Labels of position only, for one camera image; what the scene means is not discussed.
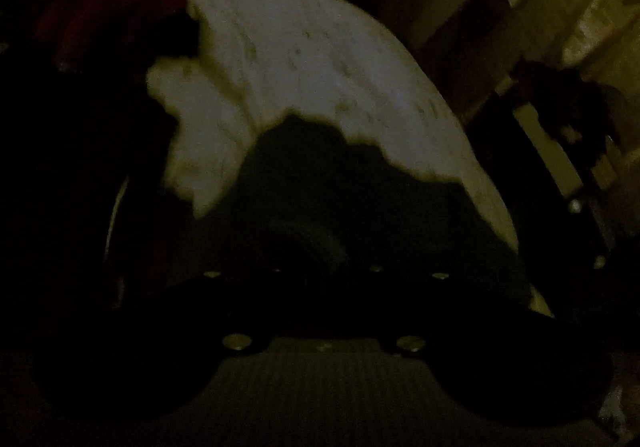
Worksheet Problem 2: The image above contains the white floral bed sheet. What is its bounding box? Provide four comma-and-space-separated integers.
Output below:
146, 0, 518, 248

